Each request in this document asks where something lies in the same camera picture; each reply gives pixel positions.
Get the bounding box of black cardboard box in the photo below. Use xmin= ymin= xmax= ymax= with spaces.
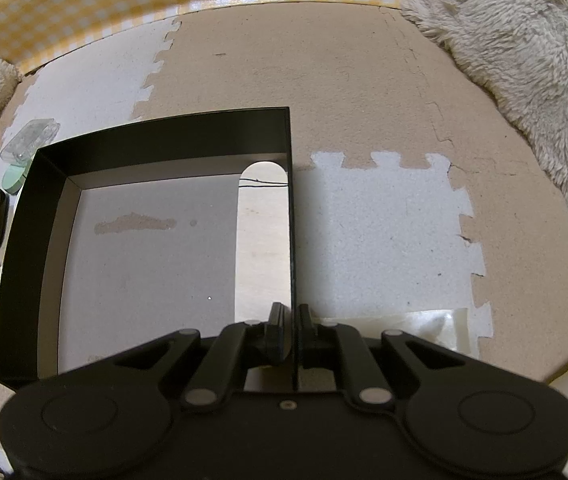
xmin=0 ymin=106 xmax=297 ymax=394

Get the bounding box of beige foam mat tile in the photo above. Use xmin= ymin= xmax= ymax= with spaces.
xmin=378 ymin=6 xmax=568 ymax=382
xmin=134 ymin=0 xmax=471 ymax=172

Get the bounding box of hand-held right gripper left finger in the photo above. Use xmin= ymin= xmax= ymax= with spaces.
xmin=108 ymin=302 xmax=293 ymax=411

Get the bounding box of large fluffy grey cushion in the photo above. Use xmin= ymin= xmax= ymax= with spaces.
xmin=400 ymin=0 xmax=568 ymax=222

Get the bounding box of clear plastic case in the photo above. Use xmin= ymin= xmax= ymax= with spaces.
xmin=0 ymin=119 xmax=60 ymax=166

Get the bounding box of white foam mat tile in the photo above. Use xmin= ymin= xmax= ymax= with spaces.
xmin=1 ymin=16 xmax=185 ymax=163
xmin=293 ymin=151 xmax=496 ymax=342

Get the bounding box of mint green round disc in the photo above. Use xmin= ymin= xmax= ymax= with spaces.
xmin=2 ymin=160 xmax=30 ymax=195

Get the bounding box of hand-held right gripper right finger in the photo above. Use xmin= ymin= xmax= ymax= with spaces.
xmin=296 ymin=304 xmax=471 ymax=407

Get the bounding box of clear plastic sheet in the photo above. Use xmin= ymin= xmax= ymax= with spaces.
xmin=314 ymin=307 xmax=481 ymax=361

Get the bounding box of yellow checked mattress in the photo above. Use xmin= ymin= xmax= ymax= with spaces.
xmin=0 ymin=0 xmax=437 ymax=79

